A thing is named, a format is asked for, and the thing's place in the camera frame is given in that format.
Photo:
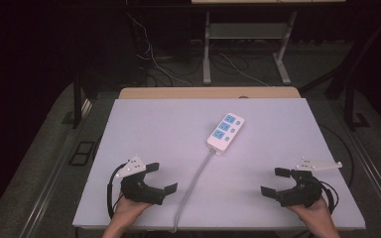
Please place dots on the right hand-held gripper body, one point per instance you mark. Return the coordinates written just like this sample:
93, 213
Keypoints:
306, 193

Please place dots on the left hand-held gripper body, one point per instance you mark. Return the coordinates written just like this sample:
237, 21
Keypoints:
142, 193

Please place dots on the white power strip blue sockets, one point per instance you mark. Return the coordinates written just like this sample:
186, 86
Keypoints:
225, 134

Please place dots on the person's right hand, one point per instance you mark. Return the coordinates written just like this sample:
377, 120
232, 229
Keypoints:
314, 213

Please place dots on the person's left hand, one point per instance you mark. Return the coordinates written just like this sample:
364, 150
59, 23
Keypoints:
127, 210

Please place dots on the white board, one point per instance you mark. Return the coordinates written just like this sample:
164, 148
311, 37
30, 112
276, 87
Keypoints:
178, 139

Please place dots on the wooden table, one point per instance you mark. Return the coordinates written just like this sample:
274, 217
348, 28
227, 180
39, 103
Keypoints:
195, 93

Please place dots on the black metal stand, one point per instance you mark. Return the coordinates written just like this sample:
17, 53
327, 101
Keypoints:
350, 99
77, 99

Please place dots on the aluminium floor rail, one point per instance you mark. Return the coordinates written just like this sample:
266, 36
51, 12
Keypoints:
54, 172
375, 178

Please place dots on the black floor frame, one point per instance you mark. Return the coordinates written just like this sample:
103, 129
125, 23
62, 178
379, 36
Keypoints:
81, 153

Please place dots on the grey metal desk frame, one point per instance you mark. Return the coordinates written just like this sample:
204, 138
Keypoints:
244, 31

